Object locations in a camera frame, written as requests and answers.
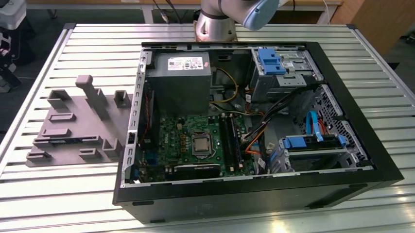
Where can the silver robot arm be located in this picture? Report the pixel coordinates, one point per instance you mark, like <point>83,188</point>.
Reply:
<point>214,24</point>

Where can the black RAM slot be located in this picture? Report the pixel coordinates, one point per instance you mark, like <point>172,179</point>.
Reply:
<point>226,143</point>

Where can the wooden desk white legs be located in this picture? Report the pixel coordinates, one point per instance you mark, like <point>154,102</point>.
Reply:
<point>98,1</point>

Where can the grey parts rack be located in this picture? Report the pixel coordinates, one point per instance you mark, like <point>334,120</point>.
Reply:
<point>80,121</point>

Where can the grey power supply unit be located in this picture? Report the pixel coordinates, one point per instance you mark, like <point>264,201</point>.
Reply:
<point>178,94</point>

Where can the green motherboard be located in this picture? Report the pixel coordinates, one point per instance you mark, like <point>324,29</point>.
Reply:
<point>171,131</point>

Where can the blue port connector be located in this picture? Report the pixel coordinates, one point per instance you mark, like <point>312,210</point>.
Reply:
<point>134,174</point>

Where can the silver CPU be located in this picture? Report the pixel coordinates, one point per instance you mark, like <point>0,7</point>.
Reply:
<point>202,144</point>

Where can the black graphics card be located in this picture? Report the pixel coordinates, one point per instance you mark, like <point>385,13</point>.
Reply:
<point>194,171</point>

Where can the blue drive latch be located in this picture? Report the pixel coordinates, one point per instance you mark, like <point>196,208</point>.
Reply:
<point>270,60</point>

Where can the silver drive cage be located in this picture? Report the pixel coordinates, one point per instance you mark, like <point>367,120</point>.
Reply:
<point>291,81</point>

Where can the hard disk in blue carrier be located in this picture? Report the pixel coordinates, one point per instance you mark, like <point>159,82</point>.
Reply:
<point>296,143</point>

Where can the black PC case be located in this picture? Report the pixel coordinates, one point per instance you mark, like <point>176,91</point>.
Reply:
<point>259,201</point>

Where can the silver disk bay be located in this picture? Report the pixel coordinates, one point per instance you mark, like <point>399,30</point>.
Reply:
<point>318,151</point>

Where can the wooden cabinet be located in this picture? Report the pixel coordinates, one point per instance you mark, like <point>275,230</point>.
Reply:
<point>382,19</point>

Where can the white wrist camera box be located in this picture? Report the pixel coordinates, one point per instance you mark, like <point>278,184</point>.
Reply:
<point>12,19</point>

